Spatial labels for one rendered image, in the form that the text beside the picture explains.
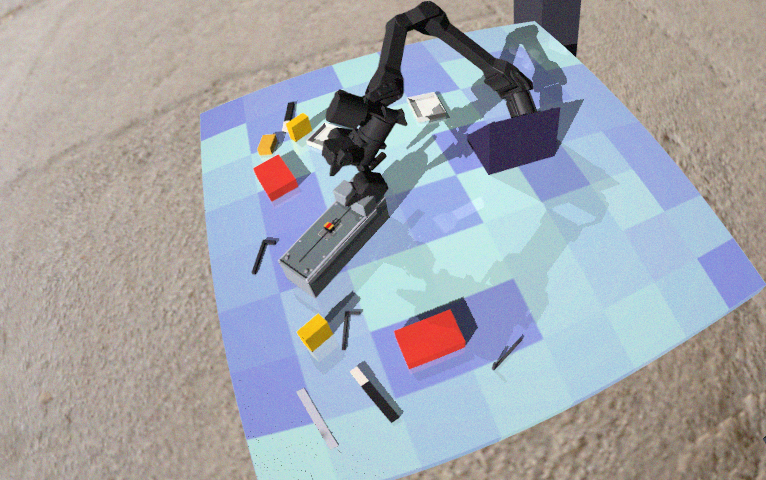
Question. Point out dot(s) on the red block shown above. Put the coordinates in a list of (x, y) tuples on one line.
[(430, 339), (275, 177)]

